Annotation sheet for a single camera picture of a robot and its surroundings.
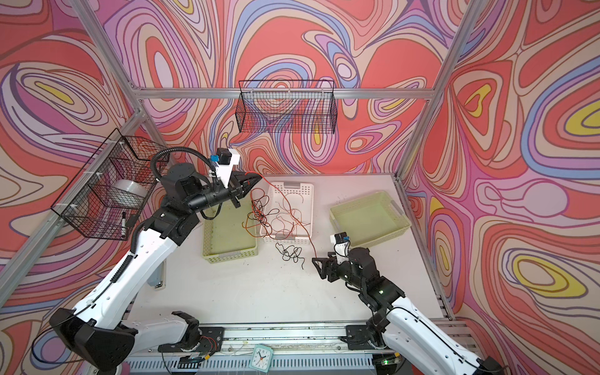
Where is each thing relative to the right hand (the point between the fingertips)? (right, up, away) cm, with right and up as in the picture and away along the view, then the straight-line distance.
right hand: (323, 262), depth 79 cm
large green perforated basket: (+23, +13, +26) cm, 37 cm away
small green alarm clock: (-20, -26, -10) cm, 34 cm away
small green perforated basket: (-38, +6, +20) cm, 44 cm away
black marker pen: (-63, +13, -7) cm, 65 cm away
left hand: (-18, +28, -17) cm, 38 cm away
